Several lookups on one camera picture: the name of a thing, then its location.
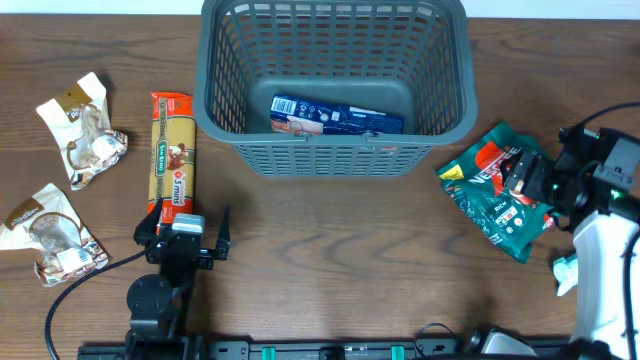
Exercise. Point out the blue food box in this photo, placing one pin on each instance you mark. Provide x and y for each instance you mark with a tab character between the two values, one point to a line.
301	116

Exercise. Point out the upper white brown snack bag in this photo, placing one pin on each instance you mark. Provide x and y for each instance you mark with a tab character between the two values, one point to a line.
79	122

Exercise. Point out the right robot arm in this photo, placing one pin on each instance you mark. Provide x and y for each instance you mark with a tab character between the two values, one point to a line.
607	248

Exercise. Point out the white brown snack bag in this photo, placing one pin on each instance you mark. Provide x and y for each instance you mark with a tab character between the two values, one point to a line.
79	122
48	223

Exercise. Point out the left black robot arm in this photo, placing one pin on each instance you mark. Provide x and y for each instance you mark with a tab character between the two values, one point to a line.
159	302

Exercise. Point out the lower white brown snack bag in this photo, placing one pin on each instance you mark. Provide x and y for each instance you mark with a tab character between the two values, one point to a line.
48	223

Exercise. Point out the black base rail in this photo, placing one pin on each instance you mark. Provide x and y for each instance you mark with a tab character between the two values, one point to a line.
437	346

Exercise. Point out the green Nescafe coffee bag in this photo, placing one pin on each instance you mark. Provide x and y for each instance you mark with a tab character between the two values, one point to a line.
474	182

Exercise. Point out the grey plastic basket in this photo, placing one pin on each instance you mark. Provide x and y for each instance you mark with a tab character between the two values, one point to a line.
332	87

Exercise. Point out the San Remo spaghetti pack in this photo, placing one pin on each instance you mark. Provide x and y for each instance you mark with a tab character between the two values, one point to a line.
173	155

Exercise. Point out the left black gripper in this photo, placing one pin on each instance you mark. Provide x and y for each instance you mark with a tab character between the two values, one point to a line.
146	234

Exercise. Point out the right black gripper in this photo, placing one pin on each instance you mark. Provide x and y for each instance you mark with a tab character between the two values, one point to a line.
540	169

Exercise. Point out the white teal tissue pack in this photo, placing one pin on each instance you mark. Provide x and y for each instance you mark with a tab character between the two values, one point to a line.
566	273

